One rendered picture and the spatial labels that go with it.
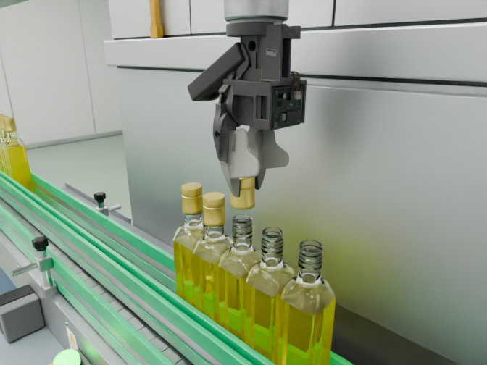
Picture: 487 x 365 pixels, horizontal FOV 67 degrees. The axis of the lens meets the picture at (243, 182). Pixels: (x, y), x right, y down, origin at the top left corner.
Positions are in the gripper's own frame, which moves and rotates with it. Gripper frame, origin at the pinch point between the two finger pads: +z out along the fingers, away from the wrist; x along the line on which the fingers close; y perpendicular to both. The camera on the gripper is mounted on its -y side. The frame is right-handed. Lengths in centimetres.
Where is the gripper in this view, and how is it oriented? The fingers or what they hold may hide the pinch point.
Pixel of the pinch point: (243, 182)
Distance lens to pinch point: 51.1
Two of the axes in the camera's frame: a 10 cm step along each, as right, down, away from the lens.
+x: 6.8, -2.3, 6.9
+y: 7.3, 2.2, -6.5
